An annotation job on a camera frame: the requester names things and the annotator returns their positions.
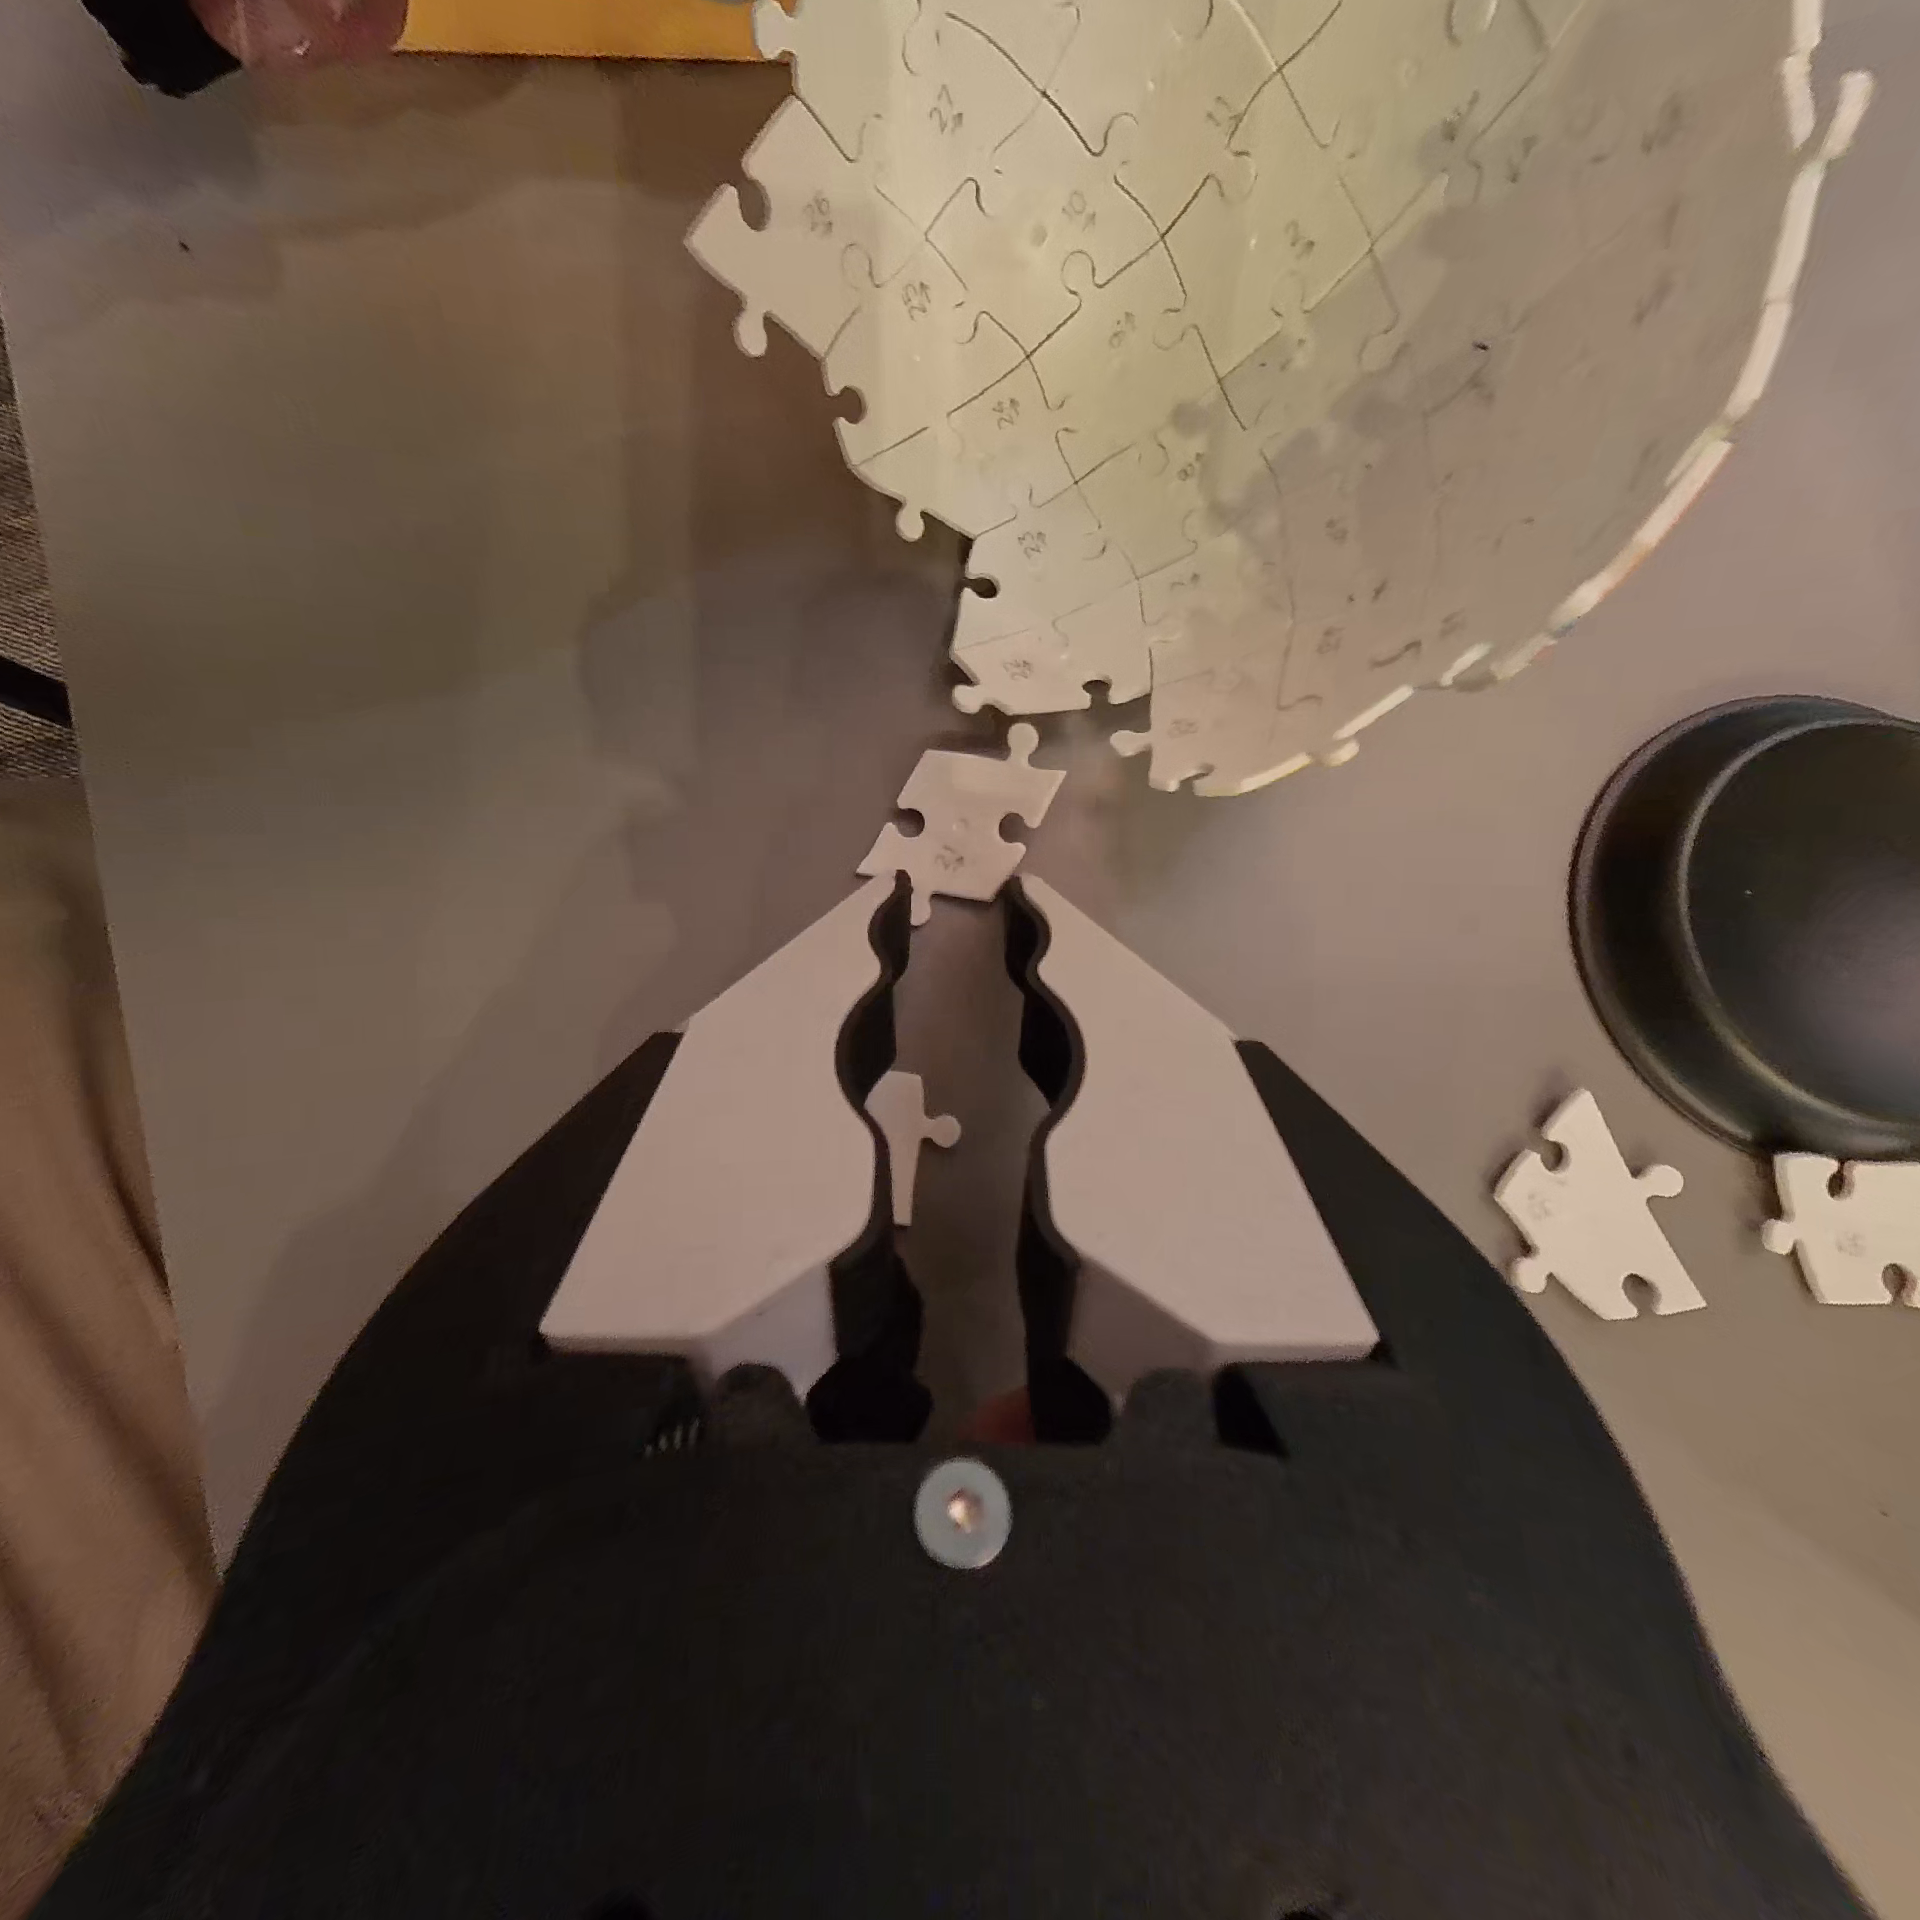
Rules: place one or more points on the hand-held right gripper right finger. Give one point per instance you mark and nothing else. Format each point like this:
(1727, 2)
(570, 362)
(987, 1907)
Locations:
(1201, 1185)

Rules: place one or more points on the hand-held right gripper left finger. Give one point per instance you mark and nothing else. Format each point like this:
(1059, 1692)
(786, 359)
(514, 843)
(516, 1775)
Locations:
(704, 1185)

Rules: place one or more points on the white puzzle piece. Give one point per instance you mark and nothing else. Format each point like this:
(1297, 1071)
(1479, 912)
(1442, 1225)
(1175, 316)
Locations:
(1588, 1214)
(1851, 1230)
(908, 1118)
(960, 825)

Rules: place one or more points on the partly built puzzle ball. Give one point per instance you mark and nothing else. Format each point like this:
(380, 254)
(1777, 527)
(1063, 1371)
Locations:
(1201, 300)

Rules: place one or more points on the black round ball stand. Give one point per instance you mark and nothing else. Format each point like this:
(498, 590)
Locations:
(1799, 930)

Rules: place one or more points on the person's left hand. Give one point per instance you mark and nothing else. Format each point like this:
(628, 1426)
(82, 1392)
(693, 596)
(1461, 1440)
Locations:
(300, 23)

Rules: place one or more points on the yellow plastic bin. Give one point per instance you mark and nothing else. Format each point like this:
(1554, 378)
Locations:
(570, 28)

